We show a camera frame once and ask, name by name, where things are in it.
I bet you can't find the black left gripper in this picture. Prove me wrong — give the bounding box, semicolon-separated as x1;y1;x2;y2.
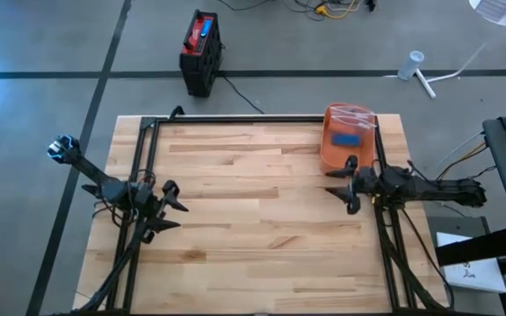
141;179;190;245

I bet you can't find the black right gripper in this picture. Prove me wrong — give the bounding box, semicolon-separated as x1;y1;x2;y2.
325;154;363;216

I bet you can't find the blue elastic bandage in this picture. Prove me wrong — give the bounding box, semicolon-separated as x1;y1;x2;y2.
331;133;362;148

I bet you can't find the orange plastic bin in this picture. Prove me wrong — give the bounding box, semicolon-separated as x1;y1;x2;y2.
320;103;377;175

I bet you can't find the white floor stand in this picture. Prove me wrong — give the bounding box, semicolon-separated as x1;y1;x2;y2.
382;41;491;99

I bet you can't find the red and black battery box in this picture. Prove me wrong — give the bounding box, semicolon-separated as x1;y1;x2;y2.
178;9;225;98

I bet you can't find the white paper sheet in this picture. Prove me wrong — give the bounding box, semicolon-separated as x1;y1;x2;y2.
436;231;506;294

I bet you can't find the white round object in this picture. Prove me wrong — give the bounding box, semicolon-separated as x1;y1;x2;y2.
468;0;506;28

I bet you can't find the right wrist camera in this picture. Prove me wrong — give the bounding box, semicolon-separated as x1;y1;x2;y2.
360;169;380;194

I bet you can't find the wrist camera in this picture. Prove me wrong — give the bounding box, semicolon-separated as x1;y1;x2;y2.
136;186;153;207
360;169;380;194

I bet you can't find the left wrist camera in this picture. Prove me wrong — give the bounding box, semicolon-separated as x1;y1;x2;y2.
136;186;153;207

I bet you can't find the black left camera cable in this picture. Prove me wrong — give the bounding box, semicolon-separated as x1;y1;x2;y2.
92;169;157;229

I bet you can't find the black camera cable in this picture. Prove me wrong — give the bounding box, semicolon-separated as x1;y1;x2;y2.
366;160;417;207
92;169;157;229

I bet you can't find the black right camera cable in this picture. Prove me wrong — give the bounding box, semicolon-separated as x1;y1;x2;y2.
366;160;417;207

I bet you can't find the black floor cable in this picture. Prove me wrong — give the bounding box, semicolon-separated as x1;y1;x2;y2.
220;73;266;115

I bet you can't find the yellow cable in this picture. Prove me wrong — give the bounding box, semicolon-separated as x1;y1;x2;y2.
314;0;365;21

